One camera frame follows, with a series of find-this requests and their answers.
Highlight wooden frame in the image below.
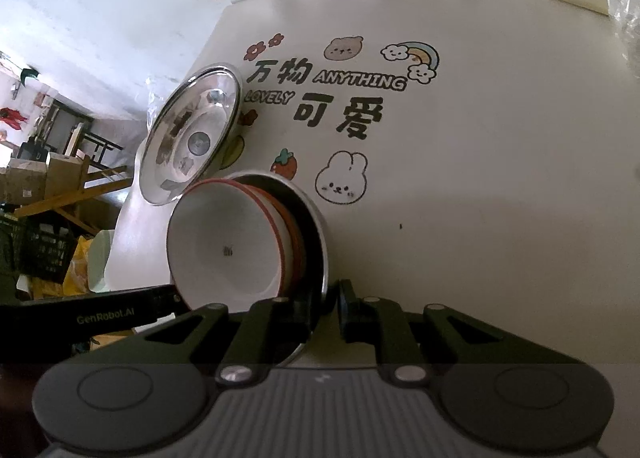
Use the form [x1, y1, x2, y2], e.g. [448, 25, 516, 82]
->
[14, 153, 134, 239]

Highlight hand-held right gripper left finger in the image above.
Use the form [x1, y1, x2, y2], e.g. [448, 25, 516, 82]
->
[125, 296, 312, 387]

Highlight white bucket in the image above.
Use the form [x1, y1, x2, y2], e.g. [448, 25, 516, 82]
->
[88, 230, 120, 292]

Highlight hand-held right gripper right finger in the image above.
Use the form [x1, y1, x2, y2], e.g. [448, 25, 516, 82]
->
[338, 279, 576, 385]

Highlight yellow plastic bag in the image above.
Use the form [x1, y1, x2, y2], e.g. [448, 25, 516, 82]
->
[62, 235, 101, 297]

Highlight clear plastic bag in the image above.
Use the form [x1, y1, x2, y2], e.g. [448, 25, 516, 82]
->
[597, 0, 640, 75]

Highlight black plastic crate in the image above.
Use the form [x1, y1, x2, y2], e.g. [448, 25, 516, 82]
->
[20, 212, 85, 285]

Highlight stainless steel bowl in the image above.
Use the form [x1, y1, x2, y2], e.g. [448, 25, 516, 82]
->
[220, 170, 331, 370]

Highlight black metal table frame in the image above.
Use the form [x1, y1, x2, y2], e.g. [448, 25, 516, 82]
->
[49, 97, 124, 165]

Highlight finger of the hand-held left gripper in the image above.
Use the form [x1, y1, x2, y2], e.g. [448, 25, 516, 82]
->
[149, 285, 184, 323]

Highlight cardboard box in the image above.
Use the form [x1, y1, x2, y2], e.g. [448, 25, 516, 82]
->
[44, 152, 92, 200]

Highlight white bowl with red rim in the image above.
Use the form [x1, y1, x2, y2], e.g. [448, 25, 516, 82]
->
[239, 177, 307, 290]
[166, 179, 302, 312]

